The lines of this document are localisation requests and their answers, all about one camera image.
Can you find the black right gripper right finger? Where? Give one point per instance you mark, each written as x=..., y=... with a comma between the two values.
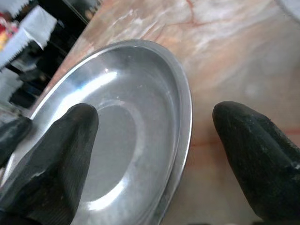
x=262, y=164

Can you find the red and yellow item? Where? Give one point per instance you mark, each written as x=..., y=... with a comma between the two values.
x=5, y=28

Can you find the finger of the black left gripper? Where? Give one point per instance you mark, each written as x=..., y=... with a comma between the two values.
x=12, y=136

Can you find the dark wooden furniture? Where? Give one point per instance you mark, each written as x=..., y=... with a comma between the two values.
x=61, y=21

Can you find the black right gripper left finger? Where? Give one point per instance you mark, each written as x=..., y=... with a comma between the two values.
x=54, y=168

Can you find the round steel plate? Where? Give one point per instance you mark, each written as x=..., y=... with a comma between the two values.
x=143, y=103

